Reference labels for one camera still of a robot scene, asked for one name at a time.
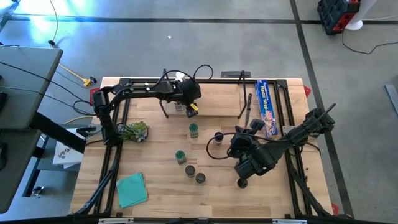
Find black-handled knife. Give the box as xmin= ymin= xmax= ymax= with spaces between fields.
xmin=244 ymin=92 xmax=253 ymax=128

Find blue plastic wrap box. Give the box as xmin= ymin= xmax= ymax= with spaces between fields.
xmin=254 ymin=79 xmax=280 ymax=140

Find black support beam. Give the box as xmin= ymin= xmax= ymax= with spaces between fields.
xmin=29 ymin=111 xmax=87 ymax=154

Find dark grey desk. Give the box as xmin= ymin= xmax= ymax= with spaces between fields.
xmin=0 ymin=128 xmax=43 ymax=215

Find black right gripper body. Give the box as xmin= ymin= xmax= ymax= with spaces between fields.
xmin=229 ymin=133 xmax=278 ymax=180

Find green-lid herb jar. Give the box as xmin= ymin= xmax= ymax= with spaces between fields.
xmin=188 ymin=123 xmax=200 ymax=139
xmin=174 ymin=149 xmax=187 ymax=165

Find succulent plant in pot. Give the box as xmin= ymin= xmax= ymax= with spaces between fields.
xmin=119 ymin=121 xmax=149 ymax=143

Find silver edge bracket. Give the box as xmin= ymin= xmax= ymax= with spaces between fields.
xmin=98 ymin=217 xmax=134 ymax=224
xmin=272 ymin=218 xmax=308 ymax=224

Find red and black toolbox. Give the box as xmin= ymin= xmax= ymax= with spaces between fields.
xmin=317 ymin=0 xmax=361 ymax=35

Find white paper with logo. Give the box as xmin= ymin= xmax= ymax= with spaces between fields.
xmin=52 ymin=139 xmax=85 ymax=169

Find grey metal bar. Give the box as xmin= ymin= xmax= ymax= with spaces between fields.
xmin=384 ymin=83 xmax=398 ymax=116

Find white floor stand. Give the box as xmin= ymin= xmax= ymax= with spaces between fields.
xmin=344 ymin=0 xmax=379 ymax=32

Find teal cloth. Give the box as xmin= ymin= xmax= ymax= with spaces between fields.
xmin=116 ymin=172 xmax=149 ymax=209

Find black table frame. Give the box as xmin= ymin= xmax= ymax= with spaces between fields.
xmin=74 ymin=77 xmax=335 ymax=218

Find yellow cable with plug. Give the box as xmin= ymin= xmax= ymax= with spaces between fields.
xmin=58 ymin=63 xmax=93 ymax=88

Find light grey desk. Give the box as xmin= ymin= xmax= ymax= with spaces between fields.
xmin=0 ymin=45 xmax=65 ymax=131

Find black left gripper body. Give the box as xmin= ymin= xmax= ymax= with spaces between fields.
xmin=180 ymin=78 xmax=202 ymax=105

